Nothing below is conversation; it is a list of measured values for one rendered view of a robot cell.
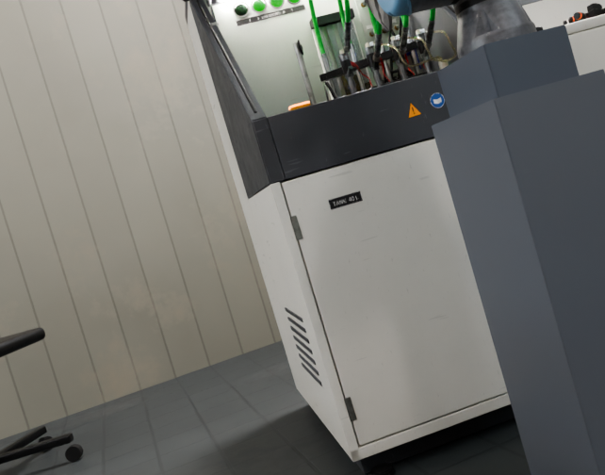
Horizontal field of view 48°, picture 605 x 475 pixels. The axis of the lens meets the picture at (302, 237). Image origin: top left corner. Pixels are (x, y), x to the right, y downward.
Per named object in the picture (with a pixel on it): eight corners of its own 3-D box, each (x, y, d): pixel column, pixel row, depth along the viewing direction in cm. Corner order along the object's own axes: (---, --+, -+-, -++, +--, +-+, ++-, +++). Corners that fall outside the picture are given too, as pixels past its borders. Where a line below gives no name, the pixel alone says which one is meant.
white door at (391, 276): (358, 448, 169) (280, 183, 166) (356, 445, 171) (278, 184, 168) (587, 364, 179) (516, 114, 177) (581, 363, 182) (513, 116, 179)
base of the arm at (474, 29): (554, 27, 127) (540, -25, 126) (485, 44, 123) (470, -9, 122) (508, 52, 141) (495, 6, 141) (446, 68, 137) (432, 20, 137)
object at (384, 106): (286, 179, 167) (267, 117, 166) (283, 181, 171) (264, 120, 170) (511, 114, 177) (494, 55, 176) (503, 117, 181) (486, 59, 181)
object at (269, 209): (359, 489, 169) (269, 185, 166) (315, 427, 226) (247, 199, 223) (605, 397, 181) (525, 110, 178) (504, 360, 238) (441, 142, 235)
